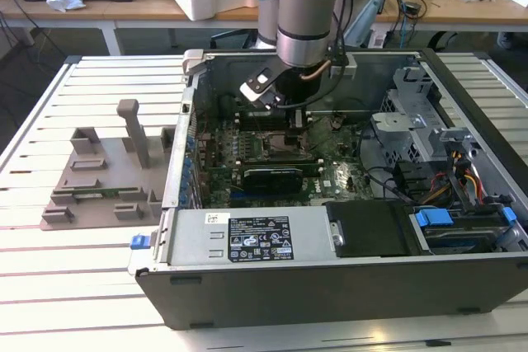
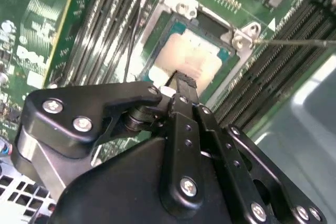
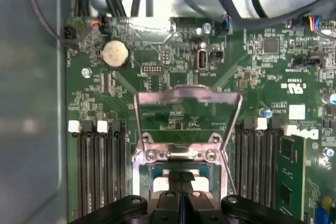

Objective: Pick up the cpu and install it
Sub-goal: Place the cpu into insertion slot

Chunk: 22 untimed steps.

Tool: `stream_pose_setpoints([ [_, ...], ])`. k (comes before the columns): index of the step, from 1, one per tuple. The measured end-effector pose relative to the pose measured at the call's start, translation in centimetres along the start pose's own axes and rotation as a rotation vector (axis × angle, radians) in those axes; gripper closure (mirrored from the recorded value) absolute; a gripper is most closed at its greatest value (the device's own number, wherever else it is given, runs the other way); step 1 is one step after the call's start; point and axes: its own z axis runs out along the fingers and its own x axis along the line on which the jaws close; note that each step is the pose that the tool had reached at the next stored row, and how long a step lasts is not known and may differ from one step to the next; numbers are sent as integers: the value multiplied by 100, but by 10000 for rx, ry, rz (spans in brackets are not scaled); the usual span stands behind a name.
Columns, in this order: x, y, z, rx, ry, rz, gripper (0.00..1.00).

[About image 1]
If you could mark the CPU socket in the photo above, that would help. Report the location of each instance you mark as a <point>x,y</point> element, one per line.
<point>273,146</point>

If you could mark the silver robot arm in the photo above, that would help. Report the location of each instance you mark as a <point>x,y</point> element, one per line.
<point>305,18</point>

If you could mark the black power adapter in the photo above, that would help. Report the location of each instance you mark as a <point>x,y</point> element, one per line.
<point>411,7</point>

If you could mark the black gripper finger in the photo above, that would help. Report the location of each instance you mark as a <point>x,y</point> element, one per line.
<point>304,121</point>
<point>293,121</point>

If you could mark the metal drive cage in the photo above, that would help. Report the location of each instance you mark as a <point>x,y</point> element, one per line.
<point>412,137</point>

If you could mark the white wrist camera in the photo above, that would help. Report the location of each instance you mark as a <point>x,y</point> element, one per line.
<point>260,86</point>

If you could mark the hard disk in blue carrier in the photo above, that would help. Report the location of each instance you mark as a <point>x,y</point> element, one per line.
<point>453,236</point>

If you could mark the black graphics card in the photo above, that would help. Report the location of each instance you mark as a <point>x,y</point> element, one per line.
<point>272,181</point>

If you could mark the crumpled white paper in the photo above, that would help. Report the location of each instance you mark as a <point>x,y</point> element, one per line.
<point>62,1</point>

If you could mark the black open PC case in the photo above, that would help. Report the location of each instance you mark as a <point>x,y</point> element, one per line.
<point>288,298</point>

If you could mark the black drive bay cover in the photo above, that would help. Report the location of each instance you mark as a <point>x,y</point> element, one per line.
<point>367,228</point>

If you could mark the green motherboard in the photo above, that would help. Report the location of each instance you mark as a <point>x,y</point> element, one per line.
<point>334,170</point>

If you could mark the blue case latch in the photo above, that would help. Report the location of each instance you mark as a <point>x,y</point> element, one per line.
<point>139,242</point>

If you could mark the black RAM slot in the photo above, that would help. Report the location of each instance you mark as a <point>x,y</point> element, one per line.
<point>280,166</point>
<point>276,158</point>
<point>268,124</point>
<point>264,116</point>

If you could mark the grey-brown parts rack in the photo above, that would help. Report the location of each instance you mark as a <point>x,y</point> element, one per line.
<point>111,154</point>

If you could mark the green RAM stick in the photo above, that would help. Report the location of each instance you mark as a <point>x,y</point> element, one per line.
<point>103,193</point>

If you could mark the grey power supply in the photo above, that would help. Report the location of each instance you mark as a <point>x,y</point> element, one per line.
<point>198,240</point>

